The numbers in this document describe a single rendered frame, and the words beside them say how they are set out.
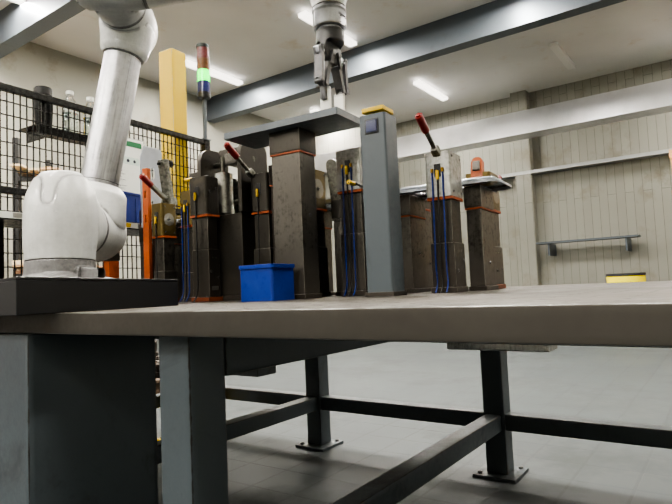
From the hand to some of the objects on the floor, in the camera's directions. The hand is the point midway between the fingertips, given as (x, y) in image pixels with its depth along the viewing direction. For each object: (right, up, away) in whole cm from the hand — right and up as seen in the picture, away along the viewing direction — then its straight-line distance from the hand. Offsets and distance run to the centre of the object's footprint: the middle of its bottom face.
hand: (333, 106), depth 146 cm
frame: (-14, -123, +29) cm, 127 cm away
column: (-61, -122, -20) cm, 138 cm away
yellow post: (-77, -132, +136) cm, 205 cm away
